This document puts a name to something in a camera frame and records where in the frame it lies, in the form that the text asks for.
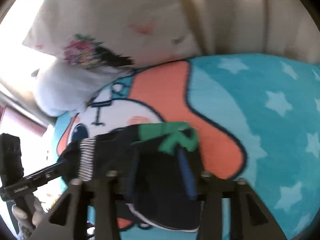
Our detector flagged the striped navy kids pants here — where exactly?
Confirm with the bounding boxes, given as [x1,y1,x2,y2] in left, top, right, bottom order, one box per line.
[59,122,203,232]

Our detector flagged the turquoise star cartoon blanket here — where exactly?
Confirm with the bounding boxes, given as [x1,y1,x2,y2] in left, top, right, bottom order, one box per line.
[53,54,319,239]

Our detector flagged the floral butterfly cream pillow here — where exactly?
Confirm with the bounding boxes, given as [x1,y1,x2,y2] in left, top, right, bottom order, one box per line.
[23,0,200,68]

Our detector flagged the beige curtain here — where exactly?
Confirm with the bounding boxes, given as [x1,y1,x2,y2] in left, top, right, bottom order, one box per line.
[180,0,319,63]

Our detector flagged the person's left hand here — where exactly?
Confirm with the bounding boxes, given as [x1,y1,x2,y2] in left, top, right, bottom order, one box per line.
[11,195,46,239]

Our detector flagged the light blue pillow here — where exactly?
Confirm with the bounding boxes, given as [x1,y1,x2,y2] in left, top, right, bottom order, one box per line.
[33,60,131,117]

